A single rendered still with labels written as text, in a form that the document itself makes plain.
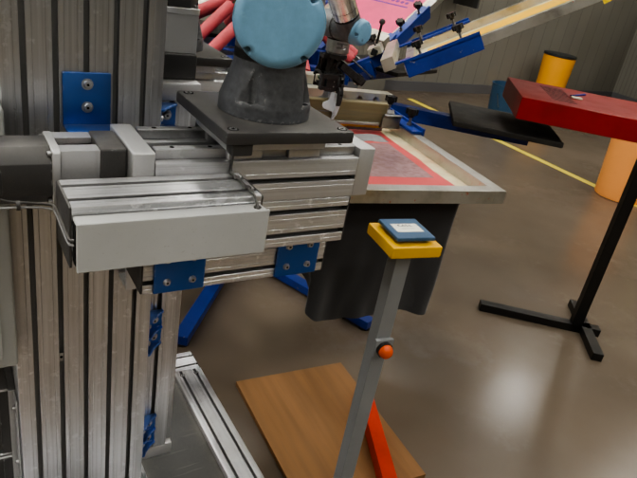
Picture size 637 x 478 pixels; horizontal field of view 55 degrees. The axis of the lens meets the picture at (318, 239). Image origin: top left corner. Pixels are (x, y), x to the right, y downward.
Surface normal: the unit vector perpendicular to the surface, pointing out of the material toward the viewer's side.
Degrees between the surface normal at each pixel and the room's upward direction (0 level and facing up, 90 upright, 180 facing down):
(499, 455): 0
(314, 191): 90
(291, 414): 0
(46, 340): 90
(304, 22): 97
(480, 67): 90
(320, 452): 0
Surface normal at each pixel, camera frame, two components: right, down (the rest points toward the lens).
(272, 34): 0.05, 0.56
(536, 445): 0.17, -0.88
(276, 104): 0.30, 0.18
